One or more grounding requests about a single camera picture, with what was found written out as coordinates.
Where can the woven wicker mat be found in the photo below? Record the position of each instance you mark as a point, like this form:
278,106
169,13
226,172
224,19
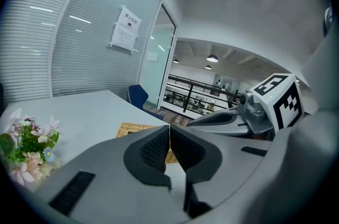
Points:
132,129

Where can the cream flower pot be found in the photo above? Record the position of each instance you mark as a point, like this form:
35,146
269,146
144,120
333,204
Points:
49,170

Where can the pink and white flower bouquet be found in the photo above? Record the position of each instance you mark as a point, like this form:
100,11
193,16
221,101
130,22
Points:
23,143

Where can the white paper notice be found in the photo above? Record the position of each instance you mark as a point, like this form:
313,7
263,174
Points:
125,29

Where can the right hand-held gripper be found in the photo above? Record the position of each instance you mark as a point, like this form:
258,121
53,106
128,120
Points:
278,101

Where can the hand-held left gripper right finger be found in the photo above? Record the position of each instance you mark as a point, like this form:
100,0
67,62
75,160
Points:
227,162

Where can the white window blinds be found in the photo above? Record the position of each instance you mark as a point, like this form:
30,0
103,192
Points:
79,53

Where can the black pendant lamp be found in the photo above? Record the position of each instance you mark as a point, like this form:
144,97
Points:
212,58
176,61
208,67

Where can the black metal railing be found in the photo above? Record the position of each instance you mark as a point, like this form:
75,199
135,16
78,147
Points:
190,85

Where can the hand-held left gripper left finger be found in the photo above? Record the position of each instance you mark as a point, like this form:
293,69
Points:
106,178

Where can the blue chair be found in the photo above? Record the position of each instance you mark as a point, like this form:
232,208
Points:
137,98

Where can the glass door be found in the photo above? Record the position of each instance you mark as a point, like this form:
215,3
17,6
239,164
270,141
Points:
164,58

